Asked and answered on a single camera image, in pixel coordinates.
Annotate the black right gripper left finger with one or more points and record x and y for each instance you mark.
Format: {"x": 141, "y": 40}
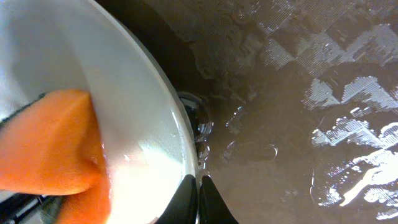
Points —
{"x": 182, "y": 208}

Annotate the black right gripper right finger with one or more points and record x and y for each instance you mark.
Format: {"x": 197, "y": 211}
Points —
{"x": 212, "y": 208}

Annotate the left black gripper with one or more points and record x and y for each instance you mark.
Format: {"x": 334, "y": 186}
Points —
{"x": 27, "y": 208}

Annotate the pale green plate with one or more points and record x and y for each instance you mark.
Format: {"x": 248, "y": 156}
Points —
{"x": 147, "y": 139}

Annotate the orange green scrub sponge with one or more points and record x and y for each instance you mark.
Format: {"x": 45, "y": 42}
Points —
{"x": 53, "y": 147}

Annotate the large brown serving tray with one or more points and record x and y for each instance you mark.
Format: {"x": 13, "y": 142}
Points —
{"x": 297, "y": 100}

